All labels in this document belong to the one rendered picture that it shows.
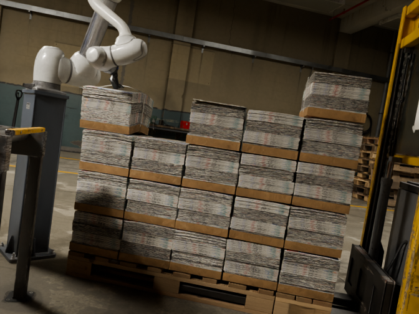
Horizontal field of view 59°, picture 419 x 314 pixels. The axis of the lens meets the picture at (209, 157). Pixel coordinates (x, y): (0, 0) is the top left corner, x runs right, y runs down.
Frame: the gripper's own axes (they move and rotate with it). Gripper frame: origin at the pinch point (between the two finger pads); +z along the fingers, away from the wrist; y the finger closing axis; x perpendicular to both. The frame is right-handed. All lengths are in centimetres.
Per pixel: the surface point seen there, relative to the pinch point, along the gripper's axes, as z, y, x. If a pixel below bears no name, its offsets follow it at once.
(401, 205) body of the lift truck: 25, 50, 175
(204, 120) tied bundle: -17, 21, 55
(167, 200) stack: -15, 66, 42
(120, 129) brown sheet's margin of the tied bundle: -16.5, 32.9, 10.0
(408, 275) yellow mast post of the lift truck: -33, 77, 160
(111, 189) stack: -15, 66, 10
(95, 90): -20.4, 13.9, -5.4
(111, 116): -17.0, 26.6, 4.5
